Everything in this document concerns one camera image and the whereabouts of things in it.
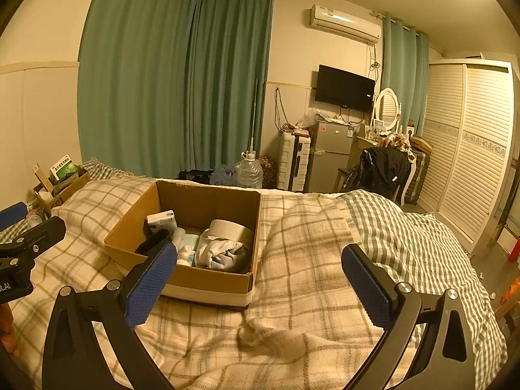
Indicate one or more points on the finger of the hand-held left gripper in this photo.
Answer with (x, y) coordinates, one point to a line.
(42, 232)
(13, 214)

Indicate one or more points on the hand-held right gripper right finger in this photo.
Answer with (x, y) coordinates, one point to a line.
(367, 288)

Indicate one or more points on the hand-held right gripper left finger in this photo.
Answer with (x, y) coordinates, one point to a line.
(150, 292)

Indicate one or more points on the white plush toy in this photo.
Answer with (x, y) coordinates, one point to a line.
(187, 248)

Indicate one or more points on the large cardboard box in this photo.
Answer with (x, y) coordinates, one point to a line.
(211, 282)

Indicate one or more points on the white sock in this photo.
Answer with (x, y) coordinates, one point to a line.
(219, 255)

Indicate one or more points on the cream cloth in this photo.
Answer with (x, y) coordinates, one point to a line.
(229, 229)

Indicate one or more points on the person's left hand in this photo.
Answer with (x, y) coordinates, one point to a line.
(7, 329)

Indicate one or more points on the clear plastic bottle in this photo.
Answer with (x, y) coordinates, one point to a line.
(34, 219)

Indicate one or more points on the small printed cardboard box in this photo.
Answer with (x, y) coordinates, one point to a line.
(67, 193)

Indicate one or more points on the small tan carton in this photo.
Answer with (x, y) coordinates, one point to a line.
(40, 176)

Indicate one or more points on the beige plaid blanket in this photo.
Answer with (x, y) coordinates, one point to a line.
(308, 260)

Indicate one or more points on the green product box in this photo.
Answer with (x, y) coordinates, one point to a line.
(64, 168)

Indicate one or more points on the dark stool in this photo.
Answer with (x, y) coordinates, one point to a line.
(344, 175)

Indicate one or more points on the black jacket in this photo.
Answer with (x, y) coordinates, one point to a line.
(380, 170)

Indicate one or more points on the brown suitcase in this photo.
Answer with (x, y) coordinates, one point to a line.
(420, 174)

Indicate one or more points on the grey small fridge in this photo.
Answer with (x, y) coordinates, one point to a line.
(329, 158)

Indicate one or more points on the pack of water bottles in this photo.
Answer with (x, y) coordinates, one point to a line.
(223, 175)

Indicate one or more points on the white suitcase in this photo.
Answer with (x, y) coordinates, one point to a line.
(292, 162)

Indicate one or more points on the tan furry item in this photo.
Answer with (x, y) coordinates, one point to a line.
(396, 143)

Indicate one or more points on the cream dressing table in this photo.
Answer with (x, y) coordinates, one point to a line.
(363, 140)

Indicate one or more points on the red object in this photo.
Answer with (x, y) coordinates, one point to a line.
(515, 250)

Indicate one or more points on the large clear water jug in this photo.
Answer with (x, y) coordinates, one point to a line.
(248, 172)

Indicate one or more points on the brown patterned bag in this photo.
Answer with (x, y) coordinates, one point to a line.
(269, 168)

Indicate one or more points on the white louvred wardrobe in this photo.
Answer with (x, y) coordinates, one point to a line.
(467, 150)

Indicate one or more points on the dark green curtain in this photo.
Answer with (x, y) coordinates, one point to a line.
(229, 81)
(134, 77)

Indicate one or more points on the clear plastic bag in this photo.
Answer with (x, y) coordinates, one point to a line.
(307, 118)

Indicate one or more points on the white oval mirror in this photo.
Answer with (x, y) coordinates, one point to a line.
(388, 107)

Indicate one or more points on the white mop pole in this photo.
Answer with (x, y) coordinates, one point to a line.
(254, 118)

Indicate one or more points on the light green curtain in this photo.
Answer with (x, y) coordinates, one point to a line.
(404, 73)

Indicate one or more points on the white air conditioner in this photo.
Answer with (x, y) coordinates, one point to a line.
(345, 22)

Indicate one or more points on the black wall television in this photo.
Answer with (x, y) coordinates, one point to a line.
(344, 88)

